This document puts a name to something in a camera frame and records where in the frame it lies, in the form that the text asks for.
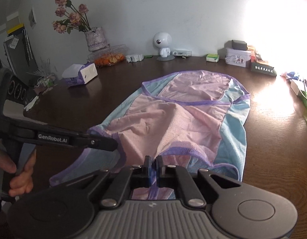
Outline white crumpled cloth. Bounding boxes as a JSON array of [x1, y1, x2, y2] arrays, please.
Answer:
[[24, 96, 41, 112]]

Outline clear plastic box of oranges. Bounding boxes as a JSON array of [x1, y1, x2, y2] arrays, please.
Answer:
[[88, 44, 126, 67]]

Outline blue crumpled bag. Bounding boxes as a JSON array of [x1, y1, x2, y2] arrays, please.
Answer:
[[285, 72, 303, 81]]

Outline colourful snack packets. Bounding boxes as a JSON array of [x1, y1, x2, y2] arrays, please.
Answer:
[[247, 45, 267, 64]]

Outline clutter of small packets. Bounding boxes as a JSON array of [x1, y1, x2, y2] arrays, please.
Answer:
[[26, 57, 58, 95]]

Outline pink and blue sleeveless top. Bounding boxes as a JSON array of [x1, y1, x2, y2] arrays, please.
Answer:
[[49, 70, 251, 201]]

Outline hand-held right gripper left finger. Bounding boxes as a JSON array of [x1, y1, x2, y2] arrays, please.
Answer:
[[61, 155, 154, 209]]

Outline dried pink roses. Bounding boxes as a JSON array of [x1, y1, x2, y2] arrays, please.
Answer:
[[52, 0, 91, 34]]

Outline black charger block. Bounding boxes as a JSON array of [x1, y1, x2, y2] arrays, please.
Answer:
[[231, 40, 248, 51]]

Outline white round-headed robot toy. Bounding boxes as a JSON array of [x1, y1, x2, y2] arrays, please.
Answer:
[[153, 31, 176, 61]]

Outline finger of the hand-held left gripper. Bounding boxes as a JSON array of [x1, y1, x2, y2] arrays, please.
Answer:
[[71, 132, 118, 152]]

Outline dark box with white lettering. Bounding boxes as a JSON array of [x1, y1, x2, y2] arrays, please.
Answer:
[[251, 61, 277, 77]]

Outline white rectangular device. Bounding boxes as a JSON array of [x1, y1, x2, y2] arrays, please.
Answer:
[[172, 50, 193, 57]]

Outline paper note on wall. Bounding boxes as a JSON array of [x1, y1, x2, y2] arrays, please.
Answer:
[[28, 8, 37, 26]]

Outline dark door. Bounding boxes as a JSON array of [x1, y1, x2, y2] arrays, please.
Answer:
[[3, 28, 35, 76]]

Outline white printed tin box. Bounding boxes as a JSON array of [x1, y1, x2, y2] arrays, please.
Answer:
[[224, 47, 252, 68]]

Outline purple and white tissue pack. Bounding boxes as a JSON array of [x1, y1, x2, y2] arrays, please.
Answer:
[[62, 62, 98, 87]]

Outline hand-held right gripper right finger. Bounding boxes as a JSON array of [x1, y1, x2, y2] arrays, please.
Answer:
[[156, 155, 244, 208]]

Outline person's left hand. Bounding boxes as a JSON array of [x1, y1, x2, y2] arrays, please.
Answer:
[[0, 140, 37, 198]]

